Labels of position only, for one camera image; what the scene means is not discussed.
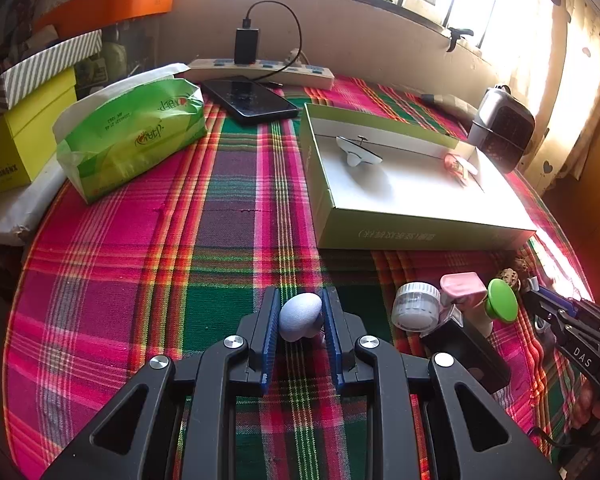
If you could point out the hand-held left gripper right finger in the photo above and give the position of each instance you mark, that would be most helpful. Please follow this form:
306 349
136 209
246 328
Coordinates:
332 330

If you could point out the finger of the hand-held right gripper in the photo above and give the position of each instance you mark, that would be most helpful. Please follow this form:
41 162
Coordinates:
550 294
542 317

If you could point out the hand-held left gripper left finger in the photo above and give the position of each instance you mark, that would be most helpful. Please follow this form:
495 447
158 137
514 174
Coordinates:
270 330

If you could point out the blue-grey mushroom-shaped figurine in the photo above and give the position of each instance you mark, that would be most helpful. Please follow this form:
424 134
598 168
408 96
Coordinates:
300 317

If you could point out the brown walnut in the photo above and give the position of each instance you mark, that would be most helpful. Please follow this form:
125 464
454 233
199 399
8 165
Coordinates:
521 262
508 277

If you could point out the pink box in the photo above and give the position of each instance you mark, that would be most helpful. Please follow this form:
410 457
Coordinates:
462 287

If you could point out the black rectangular box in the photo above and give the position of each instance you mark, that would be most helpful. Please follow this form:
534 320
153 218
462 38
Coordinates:
465 355

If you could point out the white jar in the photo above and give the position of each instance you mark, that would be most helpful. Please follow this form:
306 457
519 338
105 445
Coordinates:
415 305

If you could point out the green cardboard box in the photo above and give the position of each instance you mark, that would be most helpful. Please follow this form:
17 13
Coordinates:
420 195

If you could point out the person's right hand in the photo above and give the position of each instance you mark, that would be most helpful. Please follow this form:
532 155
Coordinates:
592 402

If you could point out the green mushroom-shaped figurine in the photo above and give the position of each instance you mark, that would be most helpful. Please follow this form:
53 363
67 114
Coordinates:
502 300

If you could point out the plaid cloth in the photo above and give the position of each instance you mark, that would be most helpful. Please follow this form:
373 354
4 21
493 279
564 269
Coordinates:
130 270

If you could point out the small pink packet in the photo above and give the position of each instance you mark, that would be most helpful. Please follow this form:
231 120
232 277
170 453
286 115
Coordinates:
457 165

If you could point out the grey fan heater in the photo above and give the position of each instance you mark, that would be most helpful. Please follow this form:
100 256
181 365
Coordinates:
500 130

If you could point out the white mushroom-shaped figurine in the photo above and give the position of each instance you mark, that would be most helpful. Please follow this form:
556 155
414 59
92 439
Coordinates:
355 152

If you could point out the black smartphone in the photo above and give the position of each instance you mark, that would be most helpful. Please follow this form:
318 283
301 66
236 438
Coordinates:
250 100

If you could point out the patterned curtain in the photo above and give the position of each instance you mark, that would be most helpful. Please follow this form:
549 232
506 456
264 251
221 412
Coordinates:
580 60

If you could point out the green tissue pack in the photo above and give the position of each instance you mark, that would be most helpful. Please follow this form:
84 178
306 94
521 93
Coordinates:
130 135

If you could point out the white power strip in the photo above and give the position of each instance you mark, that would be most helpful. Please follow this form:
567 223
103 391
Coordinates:
280 71

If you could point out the white plug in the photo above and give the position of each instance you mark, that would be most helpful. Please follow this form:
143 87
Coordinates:
294 56

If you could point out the black charger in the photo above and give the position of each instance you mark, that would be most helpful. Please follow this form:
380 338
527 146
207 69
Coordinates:
246 45

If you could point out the white package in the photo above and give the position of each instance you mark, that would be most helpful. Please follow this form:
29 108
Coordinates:
5 215

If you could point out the yellow box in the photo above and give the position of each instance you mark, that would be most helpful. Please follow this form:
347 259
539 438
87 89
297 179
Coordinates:
15 145

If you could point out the glass container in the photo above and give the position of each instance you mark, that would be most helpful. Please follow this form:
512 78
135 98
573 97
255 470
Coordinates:
130 47

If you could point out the striped box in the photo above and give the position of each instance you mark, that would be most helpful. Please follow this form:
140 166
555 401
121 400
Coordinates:
45 70

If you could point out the orange box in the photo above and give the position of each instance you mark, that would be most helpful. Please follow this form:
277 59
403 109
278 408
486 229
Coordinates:
110 2

